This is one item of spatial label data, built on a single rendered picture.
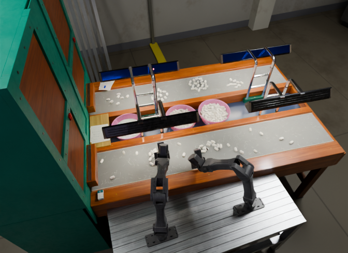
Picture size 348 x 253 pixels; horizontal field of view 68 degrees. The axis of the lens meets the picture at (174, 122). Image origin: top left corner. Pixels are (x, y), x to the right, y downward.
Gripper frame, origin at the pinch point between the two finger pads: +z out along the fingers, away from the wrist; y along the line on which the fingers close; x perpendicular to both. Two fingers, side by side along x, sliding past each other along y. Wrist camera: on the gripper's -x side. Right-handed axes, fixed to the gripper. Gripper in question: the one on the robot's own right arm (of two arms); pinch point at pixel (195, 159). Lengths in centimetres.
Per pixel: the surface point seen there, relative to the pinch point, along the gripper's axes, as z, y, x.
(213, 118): 28.5, -25.8, -22.5
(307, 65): 175, -218, -49
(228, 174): -13.2, -18.3, 10.6
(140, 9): 214, 5, -169
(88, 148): 7, 72, -22
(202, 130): 17.2, -12.1, -16.4
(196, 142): 12.9, -5.4, -9.4
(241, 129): 16.4, -43.6, -11.7
